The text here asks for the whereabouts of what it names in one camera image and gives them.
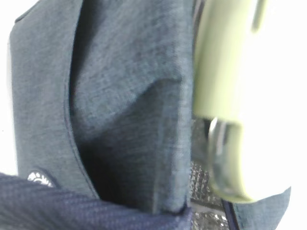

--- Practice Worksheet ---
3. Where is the dark blue zipper lunch bag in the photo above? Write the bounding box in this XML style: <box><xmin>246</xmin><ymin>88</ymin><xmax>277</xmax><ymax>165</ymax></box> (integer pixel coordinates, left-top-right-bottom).
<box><xmin>0</xmin><ymin>0</ymin><xmax>292</xmax><ymax>230</ymax></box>

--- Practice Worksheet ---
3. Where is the glass container with green lid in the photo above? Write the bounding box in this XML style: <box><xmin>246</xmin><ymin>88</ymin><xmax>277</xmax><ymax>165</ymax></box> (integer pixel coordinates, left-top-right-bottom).
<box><xmin>193</xmin><ymin>0</ymin><xmax>275</xmax><ymax>204</ymax></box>

